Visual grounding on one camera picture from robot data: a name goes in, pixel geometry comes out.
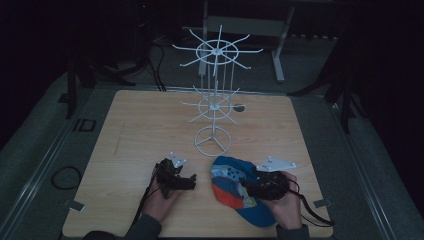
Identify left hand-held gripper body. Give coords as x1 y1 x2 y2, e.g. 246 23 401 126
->
154 151 190 201

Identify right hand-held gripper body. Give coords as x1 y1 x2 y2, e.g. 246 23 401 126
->
250 155 297 202

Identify blue and red cap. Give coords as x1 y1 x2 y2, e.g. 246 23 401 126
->
210 155 278 229

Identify person's right hand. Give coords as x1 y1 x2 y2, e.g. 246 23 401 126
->
265 170 303 231

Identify person's left hand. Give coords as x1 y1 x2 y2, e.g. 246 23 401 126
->
142 166 185 223

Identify grey tape piece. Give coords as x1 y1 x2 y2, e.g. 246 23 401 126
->
312 198 333 210
68 199 87 213

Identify black rectangular floor marker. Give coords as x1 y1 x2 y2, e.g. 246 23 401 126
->
72 117 97 133

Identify black tripod stand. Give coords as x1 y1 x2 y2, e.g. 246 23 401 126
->
288 36 368 135
63 19 151 120

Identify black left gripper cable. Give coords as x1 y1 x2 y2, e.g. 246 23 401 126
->
130 168 158 229

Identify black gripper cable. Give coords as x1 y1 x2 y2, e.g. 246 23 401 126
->
287 178 336 228
130 168 158 229

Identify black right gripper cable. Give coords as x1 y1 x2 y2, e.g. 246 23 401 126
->
287 178 336 228

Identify white wire display rack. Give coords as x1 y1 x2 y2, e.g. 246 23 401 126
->
171 24 264 158

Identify black floor cables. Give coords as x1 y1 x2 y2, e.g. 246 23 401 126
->
145 39 168 93

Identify black cable loop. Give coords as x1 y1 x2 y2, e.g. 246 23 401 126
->
50 165 83 191

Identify grey metal table frame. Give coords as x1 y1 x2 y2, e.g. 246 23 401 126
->
198 0 297 84

